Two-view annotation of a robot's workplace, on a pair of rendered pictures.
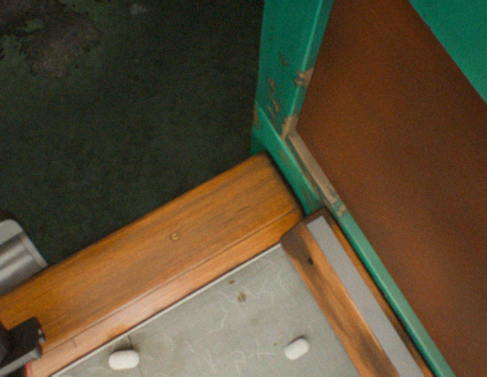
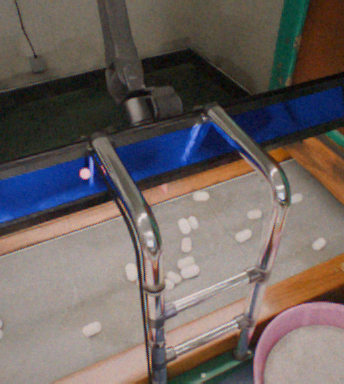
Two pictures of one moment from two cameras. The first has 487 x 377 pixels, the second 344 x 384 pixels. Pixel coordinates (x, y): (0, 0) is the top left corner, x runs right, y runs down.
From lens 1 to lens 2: 0.70 m
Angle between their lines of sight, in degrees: 30
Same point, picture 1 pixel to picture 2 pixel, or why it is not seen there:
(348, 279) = (322, 140)
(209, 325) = (245, 190)
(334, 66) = (312, 22)
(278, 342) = not seen: hidden behind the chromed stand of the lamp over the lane
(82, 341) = (179, 186)
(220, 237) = not seen: hidden behind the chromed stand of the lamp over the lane
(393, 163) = (340, 44)
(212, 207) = not seen: hidden behind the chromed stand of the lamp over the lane
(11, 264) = (170, 101)
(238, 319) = (261, 188)
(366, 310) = (333, 149)
